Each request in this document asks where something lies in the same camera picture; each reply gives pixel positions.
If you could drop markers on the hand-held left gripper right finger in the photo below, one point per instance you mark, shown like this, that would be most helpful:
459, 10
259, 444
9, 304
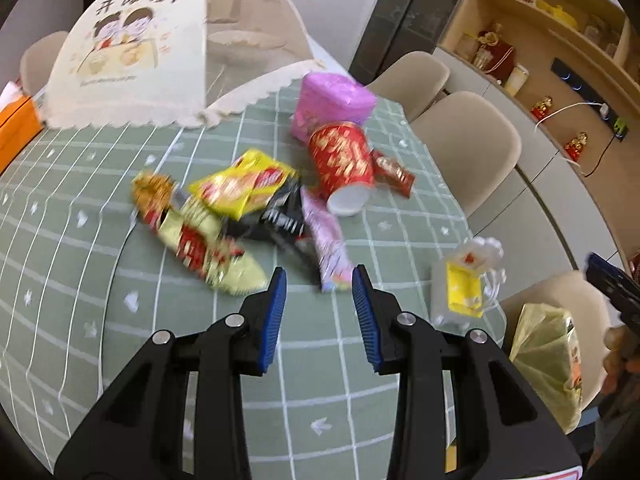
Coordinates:
367, 320

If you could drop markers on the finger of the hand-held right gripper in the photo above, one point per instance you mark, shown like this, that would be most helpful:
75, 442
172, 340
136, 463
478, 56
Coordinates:
607, 280

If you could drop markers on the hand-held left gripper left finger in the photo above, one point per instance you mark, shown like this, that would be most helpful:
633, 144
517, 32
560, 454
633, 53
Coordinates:
272, 320

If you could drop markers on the orange snack packet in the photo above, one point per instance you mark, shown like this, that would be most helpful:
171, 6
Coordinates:
576, 360

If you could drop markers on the pink snack wrapper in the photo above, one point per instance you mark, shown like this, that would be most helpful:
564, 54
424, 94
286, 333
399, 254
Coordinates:
325, 240

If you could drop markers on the yellow bin liner bag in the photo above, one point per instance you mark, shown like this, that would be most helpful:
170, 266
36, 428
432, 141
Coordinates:
540, 355

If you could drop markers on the person's right hand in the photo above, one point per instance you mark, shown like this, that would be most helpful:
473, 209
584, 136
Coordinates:
614, 360

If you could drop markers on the beige chair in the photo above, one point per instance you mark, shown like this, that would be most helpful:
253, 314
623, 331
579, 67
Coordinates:
37, 60
410, 75
550, 287
470, 140

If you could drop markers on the gold red snack wrapper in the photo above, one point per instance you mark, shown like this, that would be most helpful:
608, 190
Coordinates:
210, 252

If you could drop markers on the black snack wrapper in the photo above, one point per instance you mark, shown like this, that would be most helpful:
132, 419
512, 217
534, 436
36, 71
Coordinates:
282, 220

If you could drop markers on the clear bag with yellow item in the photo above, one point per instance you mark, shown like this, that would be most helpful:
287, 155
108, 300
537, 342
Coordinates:
465, 285

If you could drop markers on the white sideboard cabinet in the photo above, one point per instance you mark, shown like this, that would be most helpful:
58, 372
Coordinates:
550, 190

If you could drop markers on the red seated figurine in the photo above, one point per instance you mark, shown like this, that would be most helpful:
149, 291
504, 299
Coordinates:
575, 147
542, 108

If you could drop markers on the yellow snack wrapper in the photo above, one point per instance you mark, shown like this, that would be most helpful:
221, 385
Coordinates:
235, 185

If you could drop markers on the red brown snack wrapper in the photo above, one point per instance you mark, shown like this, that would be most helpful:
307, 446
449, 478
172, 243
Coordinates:
395, 170

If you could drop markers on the green plug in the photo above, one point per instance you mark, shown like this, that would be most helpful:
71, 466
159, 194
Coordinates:
621, 127

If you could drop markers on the red noodle cup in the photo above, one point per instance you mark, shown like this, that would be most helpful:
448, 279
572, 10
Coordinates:
342, 160

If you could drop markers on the white charger plug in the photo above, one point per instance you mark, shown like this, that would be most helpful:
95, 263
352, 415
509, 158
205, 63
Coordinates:
604, 108

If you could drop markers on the red orange snack wrapper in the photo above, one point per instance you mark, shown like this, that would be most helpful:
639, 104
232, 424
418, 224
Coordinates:
152, 192

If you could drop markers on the black power strip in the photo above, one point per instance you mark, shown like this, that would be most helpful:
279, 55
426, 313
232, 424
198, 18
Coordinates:
575, 82

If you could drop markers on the yellow white cup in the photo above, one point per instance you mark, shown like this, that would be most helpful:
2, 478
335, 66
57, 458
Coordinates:
517, 79

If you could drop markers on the wooden shelf unit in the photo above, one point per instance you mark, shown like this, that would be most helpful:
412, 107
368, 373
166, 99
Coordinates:
550, 45

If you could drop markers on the dark red gift bag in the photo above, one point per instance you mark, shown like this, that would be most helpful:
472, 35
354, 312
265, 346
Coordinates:
497, 57

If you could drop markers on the yellow toy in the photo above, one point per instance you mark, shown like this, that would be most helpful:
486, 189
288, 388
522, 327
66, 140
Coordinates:
555, 14

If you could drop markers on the doll figurine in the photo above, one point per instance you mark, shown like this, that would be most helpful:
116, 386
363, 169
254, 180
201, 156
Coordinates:
489, 35

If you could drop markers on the glass jar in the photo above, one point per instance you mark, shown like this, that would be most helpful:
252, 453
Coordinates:
467, 46

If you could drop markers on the mesh food cover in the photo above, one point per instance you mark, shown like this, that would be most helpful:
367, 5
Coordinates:
130, 60

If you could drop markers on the dark glass door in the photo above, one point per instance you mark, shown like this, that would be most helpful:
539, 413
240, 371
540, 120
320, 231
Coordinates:
400, 10

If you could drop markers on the orange tissue box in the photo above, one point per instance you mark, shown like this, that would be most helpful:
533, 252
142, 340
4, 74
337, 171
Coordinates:
15, 130

